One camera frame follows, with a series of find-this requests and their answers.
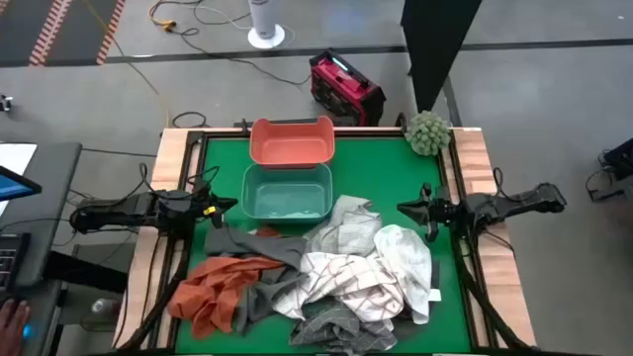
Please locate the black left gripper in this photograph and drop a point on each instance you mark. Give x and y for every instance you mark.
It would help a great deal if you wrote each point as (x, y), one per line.
(205, 205)

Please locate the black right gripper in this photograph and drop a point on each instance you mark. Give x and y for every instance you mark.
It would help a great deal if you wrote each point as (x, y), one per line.
(442, 210)

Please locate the white towel grey pattern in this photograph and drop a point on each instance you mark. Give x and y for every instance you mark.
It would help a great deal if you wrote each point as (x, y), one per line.
(405, 257)

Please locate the rust orange towel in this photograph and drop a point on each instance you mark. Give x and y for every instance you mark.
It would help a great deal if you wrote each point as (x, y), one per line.
(212, 292)

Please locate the white towel red check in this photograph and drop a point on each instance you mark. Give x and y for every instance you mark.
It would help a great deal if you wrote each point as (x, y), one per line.
(346, 282)

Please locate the dark grey checked towel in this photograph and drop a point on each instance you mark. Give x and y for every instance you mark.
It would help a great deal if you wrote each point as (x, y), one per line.
(341, 331)

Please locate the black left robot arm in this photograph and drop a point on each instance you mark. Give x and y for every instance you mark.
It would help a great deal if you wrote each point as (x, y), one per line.
(123, 210)

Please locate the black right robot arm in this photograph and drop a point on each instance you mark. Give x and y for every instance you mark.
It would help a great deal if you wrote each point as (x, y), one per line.
(519, 200)

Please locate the teal plastic basket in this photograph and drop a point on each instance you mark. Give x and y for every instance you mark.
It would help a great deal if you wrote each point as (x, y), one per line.
(287, 193)

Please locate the orange plastic basket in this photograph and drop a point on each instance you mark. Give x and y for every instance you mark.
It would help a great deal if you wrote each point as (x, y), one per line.
(292, 148)

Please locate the light wooden table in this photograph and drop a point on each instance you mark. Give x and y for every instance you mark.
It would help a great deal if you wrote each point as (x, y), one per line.
(170, 148)

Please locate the green artificial potted plant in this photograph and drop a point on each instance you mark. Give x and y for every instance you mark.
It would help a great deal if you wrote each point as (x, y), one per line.
(427, 133)

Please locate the clear plastic water bottle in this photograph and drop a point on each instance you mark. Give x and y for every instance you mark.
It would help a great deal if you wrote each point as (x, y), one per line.
(104, 306)

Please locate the black standing panel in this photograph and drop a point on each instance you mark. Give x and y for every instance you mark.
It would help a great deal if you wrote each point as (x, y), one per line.
(435, 49)

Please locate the grey desk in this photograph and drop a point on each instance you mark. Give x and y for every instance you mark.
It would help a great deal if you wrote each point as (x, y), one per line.
(49, 173)

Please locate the white tower fan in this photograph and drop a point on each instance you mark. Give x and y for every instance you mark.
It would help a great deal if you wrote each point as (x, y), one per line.
(264, 20)

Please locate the white paper sheet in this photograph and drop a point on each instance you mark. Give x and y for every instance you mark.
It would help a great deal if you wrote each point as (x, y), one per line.
(17, 155)

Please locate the computer screen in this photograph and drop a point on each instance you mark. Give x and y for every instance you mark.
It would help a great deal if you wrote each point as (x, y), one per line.
(12, 185)

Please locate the black keyboard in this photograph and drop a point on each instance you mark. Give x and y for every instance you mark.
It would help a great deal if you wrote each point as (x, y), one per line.
(10, 262)

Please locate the black striped floor mat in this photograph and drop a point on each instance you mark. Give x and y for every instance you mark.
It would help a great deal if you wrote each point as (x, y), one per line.
(79, 29)

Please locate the small grey floor device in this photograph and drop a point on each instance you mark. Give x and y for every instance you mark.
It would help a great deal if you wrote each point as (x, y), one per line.
(5, 103)

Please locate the person's hand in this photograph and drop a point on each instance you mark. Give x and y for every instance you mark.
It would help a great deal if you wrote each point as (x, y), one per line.
(12, 326)

